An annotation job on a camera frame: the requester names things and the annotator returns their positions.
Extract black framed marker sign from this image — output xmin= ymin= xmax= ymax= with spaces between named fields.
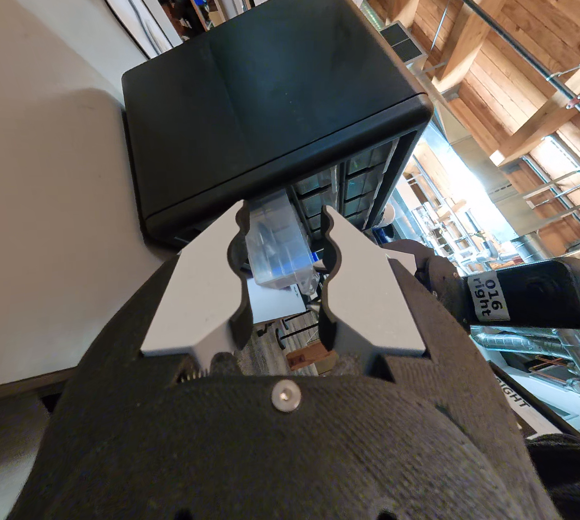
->
xmin=491 ymin=361 xmax=580 ymax=439

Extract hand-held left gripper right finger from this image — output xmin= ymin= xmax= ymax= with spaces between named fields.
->
xmin=318 ymin=205 xmax=427 ymax=369

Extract clear plastic drawer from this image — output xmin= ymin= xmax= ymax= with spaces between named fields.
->
xmin=246 ymin=191 xmax=320 ymax=295

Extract wooden beam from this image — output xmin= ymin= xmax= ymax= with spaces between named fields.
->
xmin=288 ymin=341 xmax=340 ymax=371

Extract air vent unit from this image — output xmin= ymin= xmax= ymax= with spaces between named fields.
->
xmin=380 ymin=21 xmax=429 ymax=73

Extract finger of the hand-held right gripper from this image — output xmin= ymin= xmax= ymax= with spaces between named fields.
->
xmin=381 ymin=241 xmax=431 ymax=278

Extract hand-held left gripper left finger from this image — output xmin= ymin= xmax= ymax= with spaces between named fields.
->
xmin=140 ymin=200 xmax=254 ymax=371

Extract black parts drawer cabinet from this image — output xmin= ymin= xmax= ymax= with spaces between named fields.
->
xmin=121 ymin=0 xmax=435 ymax=253

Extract rows of clear cabinet drawers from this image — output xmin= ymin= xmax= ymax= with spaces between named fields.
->
xmin=290 ymin=137 xmax=399 ymax=235

